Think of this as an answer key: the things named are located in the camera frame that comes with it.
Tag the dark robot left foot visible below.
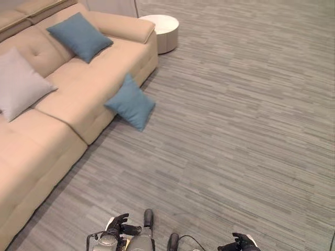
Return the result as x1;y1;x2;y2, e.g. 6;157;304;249
143;208;154;227

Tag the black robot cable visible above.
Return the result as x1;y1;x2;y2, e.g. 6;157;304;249
177;235;211;251

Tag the blue square cushion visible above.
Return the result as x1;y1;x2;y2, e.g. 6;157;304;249
104;73;157;132
46;12;114;64

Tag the dark robot right foot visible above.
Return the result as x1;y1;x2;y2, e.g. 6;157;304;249
167;233;180;251

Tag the silver robot left leg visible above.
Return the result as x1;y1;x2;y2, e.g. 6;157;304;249
125;226;155;251

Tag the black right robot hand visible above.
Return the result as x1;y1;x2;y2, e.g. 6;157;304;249
217;232;260;251

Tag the dark robot foot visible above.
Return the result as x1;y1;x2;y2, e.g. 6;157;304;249
143;208;154;227
167;233;180;251

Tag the beige upholstered sofa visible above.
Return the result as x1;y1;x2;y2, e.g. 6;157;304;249
0;0;159;251

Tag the light grey square cushion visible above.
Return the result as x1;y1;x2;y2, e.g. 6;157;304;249
0;47;59;123

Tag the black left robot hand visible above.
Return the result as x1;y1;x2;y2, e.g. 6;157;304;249
105;213;142;241

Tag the round white side table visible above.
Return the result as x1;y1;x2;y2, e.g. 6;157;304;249
138;14;180;55

